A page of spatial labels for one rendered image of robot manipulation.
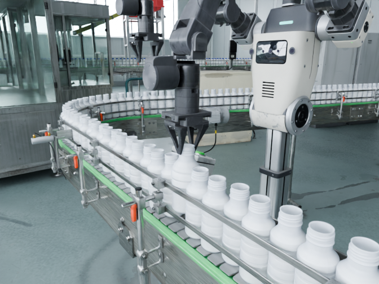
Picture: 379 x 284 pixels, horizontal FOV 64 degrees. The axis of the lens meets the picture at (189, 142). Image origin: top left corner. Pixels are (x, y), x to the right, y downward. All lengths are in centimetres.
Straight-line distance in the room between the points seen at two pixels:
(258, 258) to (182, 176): 25
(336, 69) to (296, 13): 555
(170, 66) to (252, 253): 40
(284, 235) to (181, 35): 43
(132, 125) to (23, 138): 182
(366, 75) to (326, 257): 696
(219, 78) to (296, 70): 371
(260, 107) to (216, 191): 70
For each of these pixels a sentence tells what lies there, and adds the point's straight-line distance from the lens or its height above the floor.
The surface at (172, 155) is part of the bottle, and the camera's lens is 79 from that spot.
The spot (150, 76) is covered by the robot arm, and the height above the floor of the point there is 137.
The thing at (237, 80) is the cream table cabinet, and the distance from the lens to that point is 499.
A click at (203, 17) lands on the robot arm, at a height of 149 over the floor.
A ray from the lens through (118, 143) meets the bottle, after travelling 101.
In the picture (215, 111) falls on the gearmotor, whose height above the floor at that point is 102.
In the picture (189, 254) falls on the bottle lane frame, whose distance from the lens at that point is 71.
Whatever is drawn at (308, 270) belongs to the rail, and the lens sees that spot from 50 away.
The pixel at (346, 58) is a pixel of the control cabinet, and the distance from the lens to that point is 694.
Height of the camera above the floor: 141
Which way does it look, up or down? 16 degrees down
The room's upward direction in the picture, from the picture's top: straight up
